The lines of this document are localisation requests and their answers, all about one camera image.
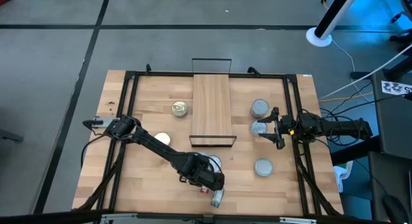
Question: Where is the white fan cable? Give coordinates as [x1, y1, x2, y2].
[330, 39, 374, 104]

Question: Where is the dark side desk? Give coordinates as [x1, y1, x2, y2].
[370, 69, 412, 224]

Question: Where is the blue red salmon can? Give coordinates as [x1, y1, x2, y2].
[153, 132, 172, 147]
[171, 100, 189, 118]

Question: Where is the white tower fan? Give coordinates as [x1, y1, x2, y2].
[305, 0, 362, 48]

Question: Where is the white plastic bag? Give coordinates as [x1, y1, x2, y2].
[333, 160, 354, 193]

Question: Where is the black metal rig frame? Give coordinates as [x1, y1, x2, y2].
[72, 63, 344, 224]

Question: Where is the green label tuna can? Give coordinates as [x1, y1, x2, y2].
[210, 188, 225, 209]
[254, 157, 275, 178]
[250, 98, 270, 119]

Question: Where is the black computer mouse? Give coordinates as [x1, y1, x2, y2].
[382, 194, 410, 224]

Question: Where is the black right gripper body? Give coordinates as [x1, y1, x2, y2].
[276, 115, 299, 140]

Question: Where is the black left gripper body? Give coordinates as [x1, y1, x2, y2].
[178, 152, 225, 192]

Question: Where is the black equipment stand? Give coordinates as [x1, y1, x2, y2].
[388, 11, 412, 46]

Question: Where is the white printed marker sheet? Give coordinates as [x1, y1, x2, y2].
[381, 80, 412, 97]

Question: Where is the orange floor cable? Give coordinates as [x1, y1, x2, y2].
[318, 91, 375, 104]

